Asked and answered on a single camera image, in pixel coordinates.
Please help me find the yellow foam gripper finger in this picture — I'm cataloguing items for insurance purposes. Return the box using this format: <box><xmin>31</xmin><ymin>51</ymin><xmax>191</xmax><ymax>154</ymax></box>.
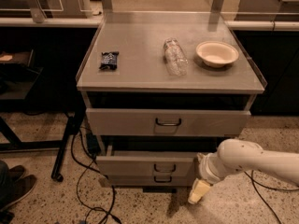
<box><xmin>188</xmin><ymin>178</ymin><xmax>211</xmax><ymax>204</ymax></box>

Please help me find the grey drawer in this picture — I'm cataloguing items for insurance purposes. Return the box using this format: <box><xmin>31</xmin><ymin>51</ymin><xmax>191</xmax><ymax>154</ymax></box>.
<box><xmin>96</xmin><ymin>150</ymin><xmax>198</xmax><ymax>177</ymax></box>
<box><xmin>100</xmin><ymin>175</ymin><xmax>195</xmax><ymax>187</ymax></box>
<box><xmin>86</xmin><ymin>108</ymin><xmax>250</xmax><ymax>137</ymax></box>

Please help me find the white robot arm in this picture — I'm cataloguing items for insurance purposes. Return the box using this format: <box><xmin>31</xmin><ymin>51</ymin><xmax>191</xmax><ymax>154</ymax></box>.
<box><xmin>188</xmin><ymin>139</ymin><xmax>299</xmax><ymax>204</ymax></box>

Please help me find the grey drawer cabinet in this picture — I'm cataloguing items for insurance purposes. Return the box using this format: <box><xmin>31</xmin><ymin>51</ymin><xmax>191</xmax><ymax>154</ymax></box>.
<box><xmin>76</xmin><ymin>10</ymin><xmax>268</xmax><ymax>192</ymax></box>

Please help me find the clear plastic bottle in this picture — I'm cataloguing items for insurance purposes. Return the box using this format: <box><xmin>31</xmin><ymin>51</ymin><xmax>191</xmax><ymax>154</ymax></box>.
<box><xmin>163</xmin><ymin>38</ymin><xmax>188</xmax><ymax>77</ymax></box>

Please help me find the white paper bowl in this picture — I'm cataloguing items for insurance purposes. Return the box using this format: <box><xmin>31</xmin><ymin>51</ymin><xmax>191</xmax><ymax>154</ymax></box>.
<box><xmin>196</xmin><ymin>41</ymin><xmax>239</xmax><ymax>68</ymax></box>

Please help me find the black power adapter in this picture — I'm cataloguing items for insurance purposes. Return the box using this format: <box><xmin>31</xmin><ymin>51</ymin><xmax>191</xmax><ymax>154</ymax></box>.
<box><xmin>86</xmin><ymin>133</ymin><xmax>100</xmax><ymax>155</ymax></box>

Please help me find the dark snack bar wrapper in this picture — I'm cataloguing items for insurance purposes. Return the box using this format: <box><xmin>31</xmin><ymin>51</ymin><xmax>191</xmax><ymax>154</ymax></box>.
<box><xmin>99</xmin><ymin>51</ymin><xmax>119</xmax><ymax>70</ymax></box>

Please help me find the brown shoe lower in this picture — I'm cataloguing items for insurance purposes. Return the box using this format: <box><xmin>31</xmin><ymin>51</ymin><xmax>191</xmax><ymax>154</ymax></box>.
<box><xmin>1</xmin><ymin>175</ymin><xmax>36</xmax><ymax>209</ymax></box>

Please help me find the brown shoe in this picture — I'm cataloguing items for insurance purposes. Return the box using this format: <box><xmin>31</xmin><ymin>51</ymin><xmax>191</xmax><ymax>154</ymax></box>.
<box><xmin>9</xmin><ymin>165</ymin><xmax>25</xmax><ymax>181</ymax></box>
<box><xmin>1</xmin><ymin>175</ymin><xmax>36</xmax><ymax>209</ymax></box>

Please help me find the brown shoe upper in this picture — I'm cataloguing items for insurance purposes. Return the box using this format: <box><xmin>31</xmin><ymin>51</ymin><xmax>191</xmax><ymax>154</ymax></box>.
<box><xmin>9</xmin><ymin>165</ymin><xmax>25</xmax><ymax>181</ymax></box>

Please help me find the person leg in jeans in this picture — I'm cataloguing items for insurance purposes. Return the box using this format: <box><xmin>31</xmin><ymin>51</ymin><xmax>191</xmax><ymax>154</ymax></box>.
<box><xmin>0</xmin><ymin>161</ymin><xmax>13</xmax><ymax>209</ymax></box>

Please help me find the black cable right floor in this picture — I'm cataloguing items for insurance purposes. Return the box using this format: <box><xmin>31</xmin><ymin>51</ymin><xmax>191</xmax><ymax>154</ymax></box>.
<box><xmin>243</xmin><ymin>170</ymin><xmax>299</xmax><ymax>224</ymax></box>

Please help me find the black cable floor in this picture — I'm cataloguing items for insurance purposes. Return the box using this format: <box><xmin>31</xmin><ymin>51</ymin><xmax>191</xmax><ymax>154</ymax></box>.
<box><xmin>70</xmin><ymin>126</ymin><xmax>123</xmax><ymax>224</ymax></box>
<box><xmin>243</xmin><ymin>170</ymin><xmax>299</xmax><ymax>224</ymax></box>

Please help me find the black cable left floor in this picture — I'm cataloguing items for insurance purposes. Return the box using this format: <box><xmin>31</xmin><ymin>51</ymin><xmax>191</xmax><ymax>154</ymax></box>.
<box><xmin>70</xmin><ymin>126</ymin><xmax>123</xmax><ymax>224</ymax></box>

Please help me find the black desk frame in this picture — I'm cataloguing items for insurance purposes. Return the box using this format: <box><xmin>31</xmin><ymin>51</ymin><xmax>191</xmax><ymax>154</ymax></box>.
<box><xmin>0</xmin><ymin>49</ymin><xmax>87</xmax><ymax>183</ymax></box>

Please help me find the white horizontal rail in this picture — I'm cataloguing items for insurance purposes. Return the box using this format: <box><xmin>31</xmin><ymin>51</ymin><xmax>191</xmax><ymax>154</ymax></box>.
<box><xmin>0</xmin><ymin>18</ymin><xmax>299</xmax><ymax>32</ymax></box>

